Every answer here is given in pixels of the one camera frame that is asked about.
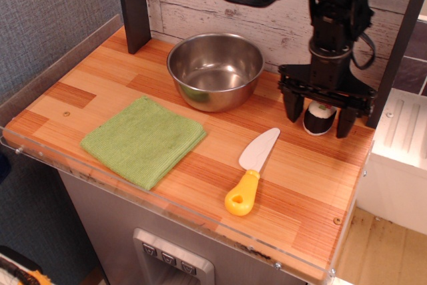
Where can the green towel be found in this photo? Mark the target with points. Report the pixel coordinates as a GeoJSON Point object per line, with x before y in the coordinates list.
{"type": "Point", "coordinates": [143, 142]}

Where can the yellow black object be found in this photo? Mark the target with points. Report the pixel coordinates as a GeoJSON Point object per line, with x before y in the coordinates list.
{"type": "Point", "coordinates": [18, 269]}

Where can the yellow handled toy knife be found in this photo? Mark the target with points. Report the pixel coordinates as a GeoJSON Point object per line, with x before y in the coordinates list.
{"type": "Point", "coordinates": [240, 200]}

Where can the dark grey left post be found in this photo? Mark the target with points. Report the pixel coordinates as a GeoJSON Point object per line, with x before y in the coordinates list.
{"type": "Point", "coordinates": [136, 23]}

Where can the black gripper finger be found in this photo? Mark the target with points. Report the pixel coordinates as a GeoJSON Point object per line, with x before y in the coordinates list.
{"type": "Point", "coordinates": [293, 103]}
{"type": "Point", "coordinates": [346, 119]}

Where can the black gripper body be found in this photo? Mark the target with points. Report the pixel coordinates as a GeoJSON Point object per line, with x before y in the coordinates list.
{"type": "Point", "coordinates": [330, 81]}

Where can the grey cabinet with dispenser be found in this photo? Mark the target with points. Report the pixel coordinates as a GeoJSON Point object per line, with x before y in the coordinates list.
{"type": "Point", "coordinates": [136, 245]}

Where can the dark grey right post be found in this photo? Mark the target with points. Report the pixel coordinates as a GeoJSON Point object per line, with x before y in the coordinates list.
{"type": "Point", "coordinates": [407, 26]}

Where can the dark grey post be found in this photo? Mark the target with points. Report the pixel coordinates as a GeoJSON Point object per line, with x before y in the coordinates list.
{"type": "Point", "coordinates": [407, 26]}
{"type": "Point", "coordinates": [136, 23]}

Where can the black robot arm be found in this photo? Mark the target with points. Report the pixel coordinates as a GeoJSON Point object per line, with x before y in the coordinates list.
{"type": "Point", "coordinates": [337, 25]}

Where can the plush sushi roll toy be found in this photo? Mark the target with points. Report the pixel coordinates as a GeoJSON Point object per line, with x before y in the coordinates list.
{"type": "Point", "coordinates": [318, 118]}

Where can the clear acrylic table guard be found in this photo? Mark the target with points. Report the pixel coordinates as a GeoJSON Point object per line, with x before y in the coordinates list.
{"type": "Point", "coordinates": [307, 185]}

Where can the stainless steel bowl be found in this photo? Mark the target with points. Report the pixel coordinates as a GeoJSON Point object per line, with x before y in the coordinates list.
{"type": "Point", "coordinates": [215, 72]}

